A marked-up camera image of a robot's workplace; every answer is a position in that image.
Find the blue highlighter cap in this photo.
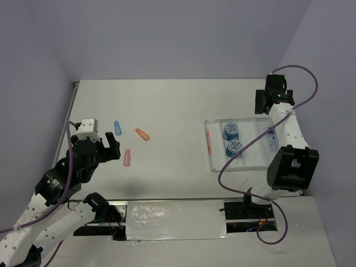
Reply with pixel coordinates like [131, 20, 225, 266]
[114, 121, 122, 136]

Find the pink highlighter cap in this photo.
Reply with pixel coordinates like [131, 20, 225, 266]
[123, 149, 131, 167]

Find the orange highlighter cap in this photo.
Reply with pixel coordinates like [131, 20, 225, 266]
[135, 128, 150, 141]

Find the clear blue spray bottle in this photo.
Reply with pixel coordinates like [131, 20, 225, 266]
[268, 129, 279, 152]

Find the blue paint jar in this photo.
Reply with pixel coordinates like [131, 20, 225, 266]
[225, 140, 243, 158]
[222, 122, 239, 141]

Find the orange highlighter pen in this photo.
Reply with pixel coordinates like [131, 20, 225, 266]
[205, 128, 212, 156]

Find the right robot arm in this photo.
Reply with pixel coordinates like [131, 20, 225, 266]
[242, 74, 319, 217]

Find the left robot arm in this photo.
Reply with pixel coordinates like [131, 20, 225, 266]
[1, 132, 123, 266]

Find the clear plastic organizer tray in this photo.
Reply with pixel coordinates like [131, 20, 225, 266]
[204, 116, 279, 172]

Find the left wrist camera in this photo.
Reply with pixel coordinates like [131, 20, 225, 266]
[76, 118, 100, 142]

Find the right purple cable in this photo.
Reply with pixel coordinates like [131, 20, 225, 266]
[218, 65, 319, 245]

